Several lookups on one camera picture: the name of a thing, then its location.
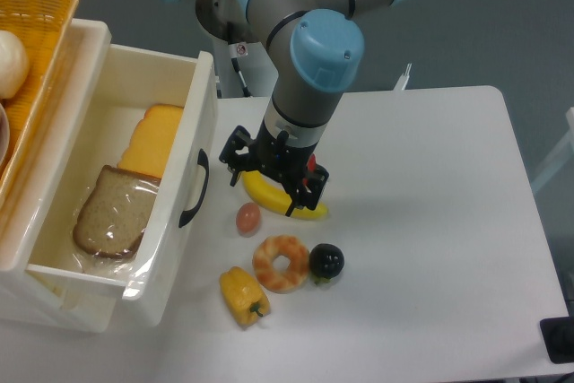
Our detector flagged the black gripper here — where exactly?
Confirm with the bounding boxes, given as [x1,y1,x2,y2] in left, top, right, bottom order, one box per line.
[219,126,329,216]

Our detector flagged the brown egg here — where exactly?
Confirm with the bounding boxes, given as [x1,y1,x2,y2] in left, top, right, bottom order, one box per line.
[236,202,261,236]

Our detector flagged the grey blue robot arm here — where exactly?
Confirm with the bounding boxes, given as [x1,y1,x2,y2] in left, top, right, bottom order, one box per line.
[220,0,404,215]

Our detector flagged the yellow banana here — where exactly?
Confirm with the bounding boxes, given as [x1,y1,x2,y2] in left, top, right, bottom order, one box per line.
[241,171,329,221]

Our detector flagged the red bell pepper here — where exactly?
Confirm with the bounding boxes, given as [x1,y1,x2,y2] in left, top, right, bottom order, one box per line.
[302,154,317,187]

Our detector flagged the orange bread slice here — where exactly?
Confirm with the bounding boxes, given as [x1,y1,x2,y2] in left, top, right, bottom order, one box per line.
[117,104,184,178]

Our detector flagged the yellow bell pepper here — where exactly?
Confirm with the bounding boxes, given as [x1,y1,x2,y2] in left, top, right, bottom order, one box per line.
[219,266,271,327]

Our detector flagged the white clip behind table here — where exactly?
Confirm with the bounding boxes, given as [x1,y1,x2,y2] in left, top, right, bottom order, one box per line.
[394,63,413,91]

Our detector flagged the white plastic drawer box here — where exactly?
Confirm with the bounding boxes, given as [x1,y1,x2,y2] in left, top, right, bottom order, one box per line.
[1,20,217,332]

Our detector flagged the brown wrapped bread slice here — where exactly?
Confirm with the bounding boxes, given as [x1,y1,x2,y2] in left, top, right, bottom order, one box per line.
[73,165,161,260]

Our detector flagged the dark bowl rim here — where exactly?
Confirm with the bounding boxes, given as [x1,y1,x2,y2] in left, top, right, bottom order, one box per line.
[0,105,11,171]

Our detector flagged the yellow wicker basket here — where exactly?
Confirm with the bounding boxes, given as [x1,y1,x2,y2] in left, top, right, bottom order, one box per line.
[1,0,80,203]

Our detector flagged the white round bun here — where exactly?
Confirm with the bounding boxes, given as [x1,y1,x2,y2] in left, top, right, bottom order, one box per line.
[1,30,30,100]

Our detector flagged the black device at edge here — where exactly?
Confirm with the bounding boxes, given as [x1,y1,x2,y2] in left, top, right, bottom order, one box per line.
[539,317,573,364]

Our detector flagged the black drawer handle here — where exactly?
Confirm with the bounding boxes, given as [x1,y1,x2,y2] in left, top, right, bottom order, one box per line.
[178,148,211,229]

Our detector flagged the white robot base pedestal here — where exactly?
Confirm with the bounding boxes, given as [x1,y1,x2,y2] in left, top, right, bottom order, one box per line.
[195,0,282,99]

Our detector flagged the black cable on pedestal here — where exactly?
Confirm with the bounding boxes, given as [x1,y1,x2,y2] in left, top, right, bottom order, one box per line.
[226,23,252,98]

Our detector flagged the orange shrimp ring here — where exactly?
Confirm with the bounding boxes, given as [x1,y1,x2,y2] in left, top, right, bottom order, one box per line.
[252,234,311,294]

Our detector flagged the white frame at right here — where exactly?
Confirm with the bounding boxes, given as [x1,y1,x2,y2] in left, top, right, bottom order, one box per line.
[530,108,573,196]

